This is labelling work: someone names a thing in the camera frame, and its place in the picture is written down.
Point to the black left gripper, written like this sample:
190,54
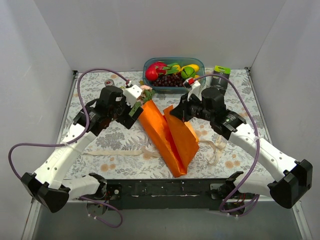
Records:
129,118

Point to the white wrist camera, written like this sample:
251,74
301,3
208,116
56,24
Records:
132,94
193,87

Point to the artificial flower bunch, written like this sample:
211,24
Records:
146,95

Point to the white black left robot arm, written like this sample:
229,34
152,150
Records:
47,184

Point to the green lime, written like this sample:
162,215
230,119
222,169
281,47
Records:
187,72

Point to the blue plastic fruit container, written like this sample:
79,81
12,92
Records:
176,62

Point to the red dragon fruit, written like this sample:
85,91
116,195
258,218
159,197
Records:
158,69

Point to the silver drink can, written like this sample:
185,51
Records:
109,82

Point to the orange paper bouquet wrap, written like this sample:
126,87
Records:
176,141

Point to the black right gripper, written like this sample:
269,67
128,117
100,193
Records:
180,111

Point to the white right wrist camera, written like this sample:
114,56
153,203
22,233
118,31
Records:
193,87

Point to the black green razor package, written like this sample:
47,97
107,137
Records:
220,78

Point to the dark grape bunch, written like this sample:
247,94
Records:
169,80

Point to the yellow lemon top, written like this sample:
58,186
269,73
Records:
194,66

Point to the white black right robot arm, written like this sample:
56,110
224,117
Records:
291,178

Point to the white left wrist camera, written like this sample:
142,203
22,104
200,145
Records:
132,94

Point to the cream printed ribbon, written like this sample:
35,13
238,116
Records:
218,148

